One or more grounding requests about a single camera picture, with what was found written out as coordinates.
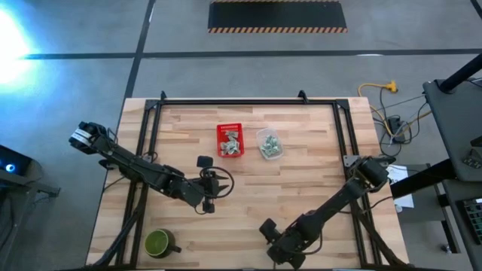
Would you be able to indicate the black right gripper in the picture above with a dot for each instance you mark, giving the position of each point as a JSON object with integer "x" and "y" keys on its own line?
{"x": 291, "y": 246}

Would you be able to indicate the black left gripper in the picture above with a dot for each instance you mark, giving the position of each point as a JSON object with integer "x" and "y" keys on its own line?
{"x": 203, "y": 190}

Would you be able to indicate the green sachet packet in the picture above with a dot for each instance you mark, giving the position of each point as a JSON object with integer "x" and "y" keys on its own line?
{"x": 226, "y": 148}
{"x": 231, "y": 134}
{"x": 275, "y": 150}
{"x": 272, "y": 140}
{"x": 266, "y": 151}
{"x": 235, "y": 147}

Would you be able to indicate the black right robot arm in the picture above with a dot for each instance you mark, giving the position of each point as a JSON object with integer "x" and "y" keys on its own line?
{"x": 339, "y": 195}

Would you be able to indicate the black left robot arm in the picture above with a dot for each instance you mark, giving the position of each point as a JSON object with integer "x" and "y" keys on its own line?
{"x": 132, "y": 165}

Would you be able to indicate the red plastic basket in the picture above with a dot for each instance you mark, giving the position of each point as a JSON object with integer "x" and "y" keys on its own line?
{"x": 219, "y": 130}

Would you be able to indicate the clear plastic container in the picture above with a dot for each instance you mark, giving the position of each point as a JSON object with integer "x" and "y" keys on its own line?
{"x": 260, "y": 132}

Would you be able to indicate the green ceramic mug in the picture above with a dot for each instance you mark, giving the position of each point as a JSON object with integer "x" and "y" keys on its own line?
{"x": 156, "y": 242}

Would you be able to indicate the white paper sheet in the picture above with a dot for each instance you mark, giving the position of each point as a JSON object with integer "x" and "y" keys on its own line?
{"x": 401, "y": 178}

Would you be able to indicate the black beam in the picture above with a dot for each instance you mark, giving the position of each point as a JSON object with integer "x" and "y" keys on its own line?
{"x": 421, "y": 180}

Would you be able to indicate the black power strip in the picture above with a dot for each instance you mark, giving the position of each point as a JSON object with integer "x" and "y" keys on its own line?
{"x": 395, "y": 128}

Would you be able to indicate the black hazard-striped floor mat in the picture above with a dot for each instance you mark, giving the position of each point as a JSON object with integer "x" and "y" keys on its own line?
{"x": 276, "y": 15}

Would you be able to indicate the green component rack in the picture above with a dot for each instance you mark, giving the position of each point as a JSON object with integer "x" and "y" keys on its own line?
{"x": 474, "y": 218}

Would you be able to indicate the dark grey cart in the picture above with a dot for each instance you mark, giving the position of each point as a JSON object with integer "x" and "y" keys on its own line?
{"x": 452, "y": 124}

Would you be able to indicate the black device with blue light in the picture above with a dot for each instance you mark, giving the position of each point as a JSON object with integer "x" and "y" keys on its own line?
{"x": 15, "y": 162}

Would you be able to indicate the black pole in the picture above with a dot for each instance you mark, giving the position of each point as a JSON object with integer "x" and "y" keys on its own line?
{"x": 463, "y": 73}

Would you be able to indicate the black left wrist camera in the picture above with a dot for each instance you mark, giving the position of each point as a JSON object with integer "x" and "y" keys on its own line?
{"x": 205, "y": 162}

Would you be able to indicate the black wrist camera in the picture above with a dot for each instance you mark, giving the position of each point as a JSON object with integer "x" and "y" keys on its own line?
{"x": 205, "y": 162}
{"x": 269, "y": 229}

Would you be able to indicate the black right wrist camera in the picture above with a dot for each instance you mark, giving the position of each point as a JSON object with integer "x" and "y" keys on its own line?
{"x": 269, "y": 229}

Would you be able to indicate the black aluminium table frame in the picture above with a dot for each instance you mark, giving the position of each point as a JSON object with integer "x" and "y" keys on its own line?
{"x": 244, "y": 101}

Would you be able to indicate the grey metal bracket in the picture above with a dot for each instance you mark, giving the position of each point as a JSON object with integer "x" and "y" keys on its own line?
{"x": 349, "y": 161}

